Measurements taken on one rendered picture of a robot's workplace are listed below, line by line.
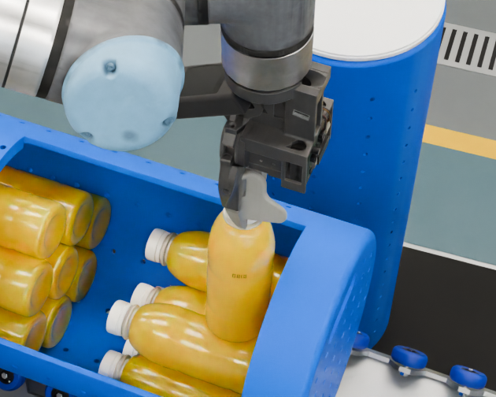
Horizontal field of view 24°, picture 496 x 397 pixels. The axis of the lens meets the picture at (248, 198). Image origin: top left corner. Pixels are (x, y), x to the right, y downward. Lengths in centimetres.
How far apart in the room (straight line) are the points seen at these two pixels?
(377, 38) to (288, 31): 80
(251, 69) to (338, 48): 75
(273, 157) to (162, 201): 46
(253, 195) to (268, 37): 21
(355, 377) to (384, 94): 46
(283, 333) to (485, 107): 194
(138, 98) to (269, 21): 18
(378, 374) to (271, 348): 34
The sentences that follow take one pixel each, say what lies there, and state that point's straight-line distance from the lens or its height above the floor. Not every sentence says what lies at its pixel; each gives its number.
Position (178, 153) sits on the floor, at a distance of 287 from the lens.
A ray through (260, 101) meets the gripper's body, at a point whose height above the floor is 151.
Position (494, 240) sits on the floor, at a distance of 277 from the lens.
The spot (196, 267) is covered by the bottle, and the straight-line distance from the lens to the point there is 130.
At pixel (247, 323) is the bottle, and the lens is 121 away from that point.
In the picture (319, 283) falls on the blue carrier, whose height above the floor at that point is 123.
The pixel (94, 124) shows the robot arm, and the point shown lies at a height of 165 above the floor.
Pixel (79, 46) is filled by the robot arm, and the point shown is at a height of 169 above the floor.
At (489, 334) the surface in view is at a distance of 244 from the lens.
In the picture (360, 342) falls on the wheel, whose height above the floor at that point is 98.
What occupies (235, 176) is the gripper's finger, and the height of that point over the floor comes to 142.
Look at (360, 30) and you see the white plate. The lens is 169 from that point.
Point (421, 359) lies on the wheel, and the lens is 143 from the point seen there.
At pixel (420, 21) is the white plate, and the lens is 171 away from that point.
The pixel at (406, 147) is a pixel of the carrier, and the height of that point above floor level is 79.
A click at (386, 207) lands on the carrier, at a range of 196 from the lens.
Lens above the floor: 221
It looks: 53 degrees down
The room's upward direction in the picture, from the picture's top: straight up
